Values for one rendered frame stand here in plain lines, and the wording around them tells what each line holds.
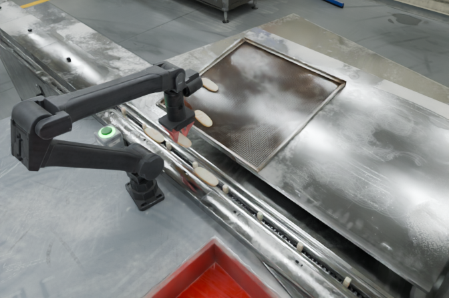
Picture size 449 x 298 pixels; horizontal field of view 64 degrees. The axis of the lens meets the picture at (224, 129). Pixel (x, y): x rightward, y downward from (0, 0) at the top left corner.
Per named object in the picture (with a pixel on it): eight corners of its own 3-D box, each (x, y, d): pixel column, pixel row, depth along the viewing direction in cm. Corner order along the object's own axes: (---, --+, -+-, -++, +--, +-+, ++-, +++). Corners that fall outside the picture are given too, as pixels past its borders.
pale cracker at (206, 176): (191, 172, 117) (191, 169, 116) (200, 165, 119) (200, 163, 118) (212, 188, 112) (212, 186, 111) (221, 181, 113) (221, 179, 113)
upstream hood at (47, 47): (-21, 18, 208) (-28, 4, 202) (11, 9, 217) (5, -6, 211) (90, 111, 142) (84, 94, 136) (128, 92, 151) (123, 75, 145)
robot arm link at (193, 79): (153, 65, 100) (174, 76, 96) (182, 49, 106) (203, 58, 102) (160, 99, 108) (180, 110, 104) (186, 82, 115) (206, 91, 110)
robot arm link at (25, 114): (-12, 154, 74) (13, 177, 69) (14, 94, 73) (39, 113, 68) (135, 166, 113) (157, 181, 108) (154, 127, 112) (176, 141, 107)
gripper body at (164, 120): (196, 117, 113) (194, 98, 108) (171, 133, 107) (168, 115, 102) (182, 108, 116) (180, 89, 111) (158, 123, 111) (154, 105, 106)
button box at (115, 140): (99, 154, 133) (91, 131, 125) (117, 143, 137) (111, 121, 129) (111, 165, 128) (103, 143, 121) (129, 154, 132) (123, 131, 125)
